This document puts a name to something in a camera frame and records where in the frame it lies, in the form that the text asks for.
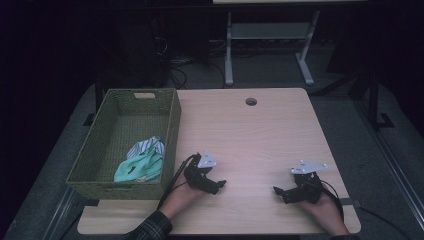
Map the person's right hand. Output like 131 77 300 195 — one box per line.
295 191 351 236

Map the right hand-held gripper black cable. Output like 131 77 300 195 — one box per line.
313 179 345 221

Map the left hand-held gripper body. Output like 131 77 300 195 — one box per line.
183 149 218 193

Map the black metal stand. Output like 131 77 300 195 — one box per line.
309 64 396 132

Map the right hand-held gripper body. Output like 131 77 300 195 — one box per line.
290 159 329 205

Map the black floor cable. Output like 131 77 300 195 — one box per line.
358 206 413 240

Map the tangle of floor cables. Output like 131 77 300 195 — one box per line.
156 35 228 90

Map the white metal stand frame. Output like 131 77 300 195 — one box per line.
223 9 322 87

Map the mint green striped garment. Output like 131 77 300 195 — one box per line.
113 135 166 184

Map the green woven basket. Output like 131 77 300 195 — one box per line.
65 87 182 201

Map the person's left hand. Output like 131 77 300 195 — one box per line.
158 173 208 221

